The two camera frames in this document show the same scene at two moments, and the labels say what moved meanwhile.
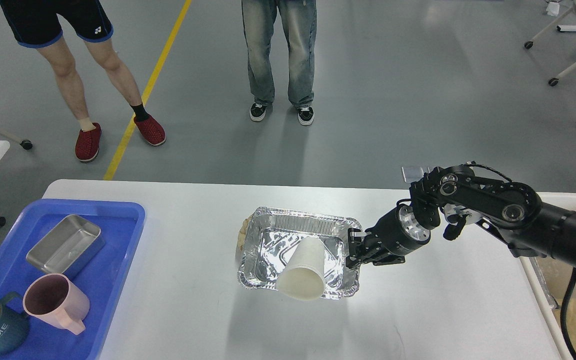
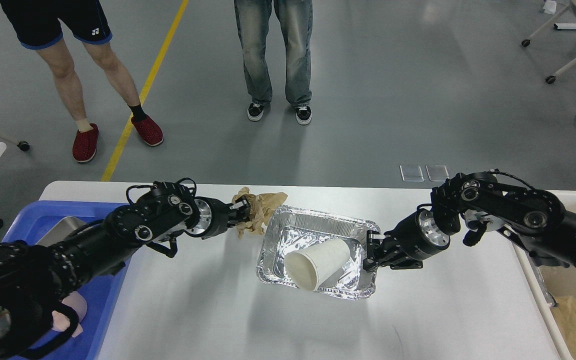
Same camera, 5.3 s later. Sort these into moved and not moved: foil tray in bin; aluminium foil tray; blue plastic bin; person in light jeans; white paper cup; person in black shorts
Moved: aluminium foil tray; white paper cup
Not moved: person in light jeans; person in black shorts; blue plastic bin; foil tray in bin
